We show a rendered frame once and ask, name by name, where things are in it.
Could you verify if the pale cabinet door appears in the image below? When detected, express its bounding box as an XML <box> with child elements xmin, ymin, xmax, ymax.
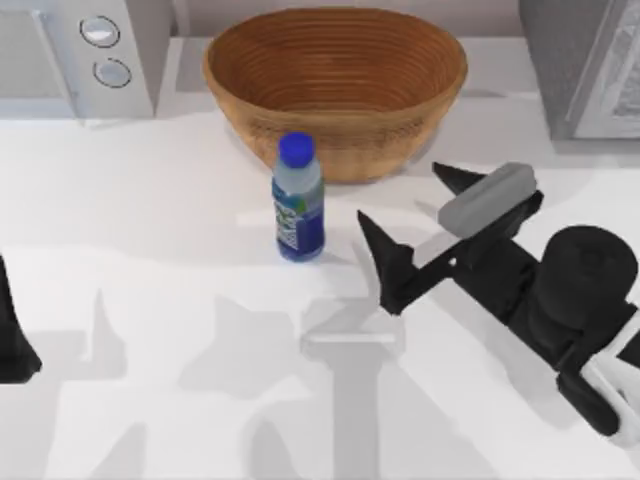
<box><xmin>564</xmin><ymin>0</ymin><xmax>640</xmax><ymax>140</ymax></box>

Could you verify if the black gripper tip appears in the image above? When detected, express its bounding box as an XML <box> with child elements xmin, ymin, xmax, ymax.
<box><xmin>0</xmin><ymin>254</ymin><xmax>44</xmax><ymax>386</ymax></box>

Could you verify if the pale microwave oven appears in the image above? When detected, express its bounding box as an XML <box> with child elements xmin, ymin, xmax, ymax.
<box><xmin>0</xmin><ymin>0</ymin><xmax>170</xmax><ymax>121</ymax></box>

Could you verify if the blue bottle with blue cap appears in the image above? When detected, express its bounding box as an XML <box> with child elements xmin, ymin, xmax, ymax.
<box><xmin>270</xmin><ymin>131</ymin><xmax>328</xmax><ymax>264</ymax></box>

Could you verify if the grey cabinet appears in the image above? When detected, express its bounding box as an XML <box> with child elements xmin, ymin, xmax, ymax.
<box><xmin>517</xmin><ymin>0</ymin><xmax>640</xmax><ymax>145</ymax></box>

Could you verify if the large round microwave knob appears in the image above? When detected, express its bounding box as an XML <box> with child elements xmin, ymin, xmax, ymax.
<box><xmin>78</xmin><ymin>14</ymin><xmax>123</xmax><ymax>48</ymax></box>

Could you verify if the pale grey rounded box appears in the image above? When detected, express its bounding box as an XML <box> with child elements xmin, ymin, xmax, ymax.
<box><xmin>437</xmin><ymin>161</ymin><xmax>538</xmax><ymax>239</ymax></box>

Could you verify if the brown woven basket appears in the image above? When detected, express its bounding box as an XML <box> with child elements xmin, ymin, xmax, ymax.
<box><xmin>202</xmin><ymin>6</ymin><xmax>470</xmax><ymax>187</ymax></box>

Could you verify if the small round microwave knob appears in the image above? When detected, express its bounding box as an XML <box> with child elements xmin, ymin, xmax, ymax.
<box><xmin>92</xmin><ymin>56</ymin><xmax>134</xmax><ymax>90</ymax></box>

